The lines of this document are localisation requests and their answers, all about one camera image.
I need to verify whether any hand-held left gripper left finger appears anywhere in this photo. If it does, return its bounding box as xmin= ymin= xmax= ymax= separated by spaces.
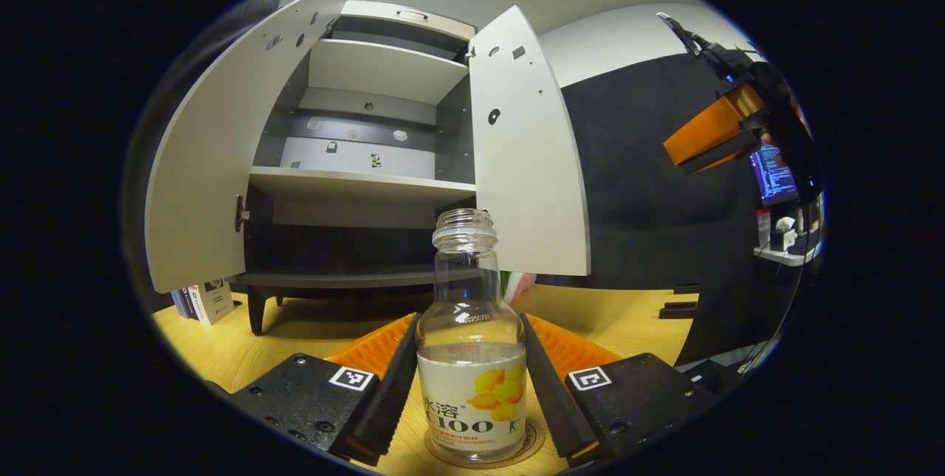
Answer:
xmin=225 ymin=312 xmax=422 ymax=467

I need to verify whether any white door with camera sticker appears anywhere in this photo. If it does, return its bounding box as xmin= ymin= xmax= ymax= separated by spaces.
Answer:
xmin=144 ymin=0 xmax=368 ymax=294

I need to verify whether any round brown coaster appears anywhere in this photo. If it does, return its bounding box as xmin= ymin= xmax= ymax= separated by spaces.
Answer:
xmin=423 ymin=417 xmax=547 ymax=471

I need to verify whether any white and grey cabinet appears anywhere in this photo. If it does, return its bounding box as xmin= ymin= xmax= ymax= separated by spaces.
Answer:
xmin=229 ymin=0 xmax=479 ymax=337

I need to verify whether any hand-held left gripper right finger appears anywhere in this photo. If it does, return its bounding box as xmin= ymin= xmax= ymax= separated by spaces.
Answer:
xmin=519 ymin=312 xmax=713 ymax=469

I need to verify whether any white door with cat sticker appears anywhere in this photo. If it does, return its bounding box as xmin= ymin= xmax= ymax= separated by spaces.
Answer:
xmin=467 ymin=5 xmax=591 ymax=277

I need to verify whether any watermelon slice toy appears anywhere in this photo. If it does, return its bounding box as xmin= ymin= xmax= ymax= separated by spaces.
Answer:
xmin=500 ymin=271 xmax=537 ymax=305

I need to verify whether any white printed box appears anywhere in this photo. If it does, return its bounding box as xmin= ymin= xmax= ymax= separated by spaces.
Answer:
xmin=187 ymin=278 xmax=236 ymax=326

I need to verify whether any computer monitor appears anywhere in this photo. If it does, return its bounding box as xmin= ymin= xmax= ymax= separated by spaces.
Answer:
xmin=749 ymin=144 xmax=800 ymax=208

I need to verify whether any clear glass bottle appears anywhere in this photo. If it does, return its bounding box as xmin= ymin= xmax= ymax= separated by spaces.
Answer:
xmin=416 ymin=208 xmax=529 ymax=462

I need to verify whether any white wall shelf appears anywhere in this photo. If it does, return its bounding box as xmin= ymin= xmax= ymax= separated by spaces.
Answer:
xmin=753 ymin=238 xmax=822 ymax=268

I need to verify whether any white cabinet drawer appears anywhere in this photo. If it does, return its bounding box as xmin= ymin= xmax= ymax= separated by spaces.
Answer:
xmin=338 ymin=0 xmax=477 ymax=41

